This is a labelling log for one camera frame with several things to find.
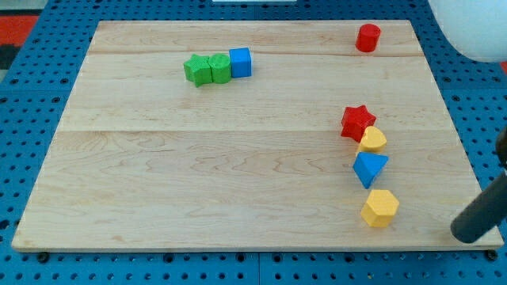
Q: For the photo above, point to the green cylinder block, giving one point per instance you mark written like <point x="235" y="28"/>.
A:
<point x="221" y="68"/>

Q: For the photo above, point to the yellow heart block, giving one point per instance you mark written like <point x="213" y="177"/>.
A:
<point x="373" y="141"/>

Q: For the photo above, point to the wooden board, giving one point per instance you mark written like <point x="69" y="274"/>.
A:
<point x="144" y="161"/>

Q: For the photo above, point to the blue triangle block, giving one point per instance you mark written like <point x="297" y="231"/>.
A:
<point x="368" y="166"/>

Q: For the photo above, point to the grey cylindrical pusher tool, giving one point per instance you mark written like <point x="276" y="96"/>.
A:
<point x="488" y="208"/>

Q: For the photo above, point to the red star block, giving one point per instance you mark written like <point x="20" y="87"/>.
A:
<point x="354" y="122"/>

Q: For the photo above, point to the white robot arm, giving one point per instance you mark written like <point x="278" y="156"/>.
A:
<point x="475" y="28"/>

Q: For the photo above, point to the yellow hexagon block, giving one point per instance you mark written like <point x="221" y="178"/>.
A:
<point x="380" y="208"/>

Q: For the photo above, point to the red cylinder block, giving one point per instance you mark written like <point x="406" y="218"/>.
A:
<point x="368" y="37"/>

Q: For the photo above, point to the blue cube block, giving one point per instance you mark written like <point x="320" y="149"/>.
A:
<point x="241" y="62"/>

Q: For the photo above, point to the green star block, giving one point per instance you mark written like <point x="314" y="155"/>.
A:
<point x="198" y="70"/>

